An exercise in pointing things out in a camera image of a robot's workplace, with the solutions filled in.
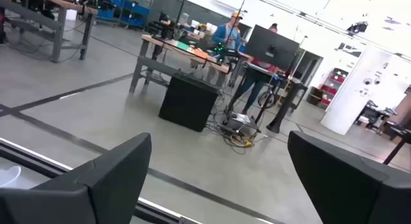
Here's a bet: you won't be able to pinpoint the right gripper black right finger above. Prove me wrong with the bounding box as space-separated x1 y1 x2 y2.
287 130 411 224

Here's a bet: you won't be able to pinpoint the black aluminium table frame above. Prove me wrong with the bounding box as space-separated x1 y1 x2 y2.
0 137 206 224

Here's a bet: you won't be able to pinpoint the tangled floor cables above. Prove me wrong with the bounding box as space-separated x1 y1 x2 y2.
205 111 267 154

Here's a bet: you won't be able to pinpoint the grey table mat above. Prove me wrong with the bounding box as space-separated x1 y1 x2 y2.
0 153 58 190

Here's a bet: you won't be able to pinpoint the black monitor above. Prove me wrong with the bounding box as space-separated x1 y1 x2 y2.
245 24 300 70

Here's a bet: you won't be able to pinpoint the clear plastic bin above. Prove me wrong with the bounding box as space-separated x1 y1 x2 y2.
0 165 22 188

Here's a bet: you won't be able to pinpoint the black cabinet box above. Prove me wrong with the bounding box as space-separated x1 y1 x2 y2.
158 73 220 133

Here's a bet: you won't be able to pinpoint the black standing desk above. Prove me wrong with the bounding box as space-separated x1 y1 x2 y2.
224 62 309 135

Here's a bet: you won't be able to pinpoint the grey wooden workbench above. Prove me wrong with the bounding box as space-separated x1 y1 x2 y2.
0 0 99 63

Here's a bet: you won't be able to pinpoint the person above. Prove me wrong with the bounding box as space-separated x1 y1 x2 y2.
211 11 244 53
229 22 290 116

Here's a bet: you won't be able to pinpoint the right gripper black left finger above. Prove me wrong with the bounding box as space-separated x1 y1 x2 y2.
0 132 152 224

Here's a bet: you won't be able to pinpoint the white pillar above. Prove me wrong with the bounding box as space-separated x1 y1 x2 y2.
320 44 411 136

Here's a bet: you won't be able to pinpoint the blue bin shelf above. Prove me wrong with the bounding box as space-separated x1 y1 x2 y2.
96 0 152 29

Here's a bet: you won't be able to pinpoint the red bin shelf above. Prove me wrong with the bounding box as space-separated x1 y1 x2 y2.
306 67 349 109

